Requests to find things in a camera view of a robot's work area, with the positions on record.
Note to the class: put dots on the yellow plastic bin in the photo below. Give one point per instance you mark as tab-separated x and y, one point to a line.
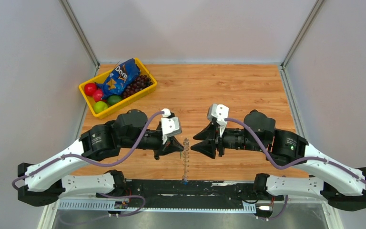
123	103

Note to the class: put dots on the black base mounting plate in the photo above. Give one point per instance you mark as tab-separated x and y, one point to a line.
194	195

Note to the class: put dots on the dark purple grapes bunch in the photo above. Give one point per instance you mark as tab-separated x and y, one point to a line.
140	83

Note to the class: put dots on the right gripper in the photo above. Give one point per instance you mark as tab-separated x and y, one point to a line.
208	147

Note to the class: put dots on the metal keyring holder plate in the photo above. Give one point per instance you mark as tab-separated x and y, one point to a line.
185	155

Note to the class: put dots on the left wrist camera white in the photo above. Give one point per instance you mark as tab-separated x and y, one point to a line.
170	125

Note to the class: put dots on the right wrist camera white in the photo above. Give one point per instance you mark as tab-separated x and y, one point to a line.
220	112

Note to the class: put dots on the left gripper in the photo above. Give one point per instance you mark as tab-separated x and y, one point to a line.
174	145

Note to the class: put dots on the blue Doritos chip bag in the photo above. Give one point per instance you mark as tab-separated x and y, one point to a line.
119	78

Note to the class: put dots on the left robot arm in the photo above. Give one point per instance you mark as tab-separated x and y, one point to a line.
80	168

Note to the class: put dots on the light green apple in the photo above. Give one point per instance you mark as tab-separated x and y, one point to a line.
100	106

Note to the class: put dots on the pink red apple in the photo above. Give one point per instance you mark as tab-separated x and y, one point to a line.
98	95

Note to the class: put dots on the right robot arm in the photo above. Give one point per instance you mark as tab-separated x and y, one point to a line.
342	187

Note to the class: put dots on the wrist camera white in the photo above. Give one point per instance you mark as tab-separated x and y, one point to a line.
170	125
220	112

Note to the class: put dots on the dark green lime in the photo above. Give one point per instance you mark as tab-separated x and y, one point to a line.
114	99

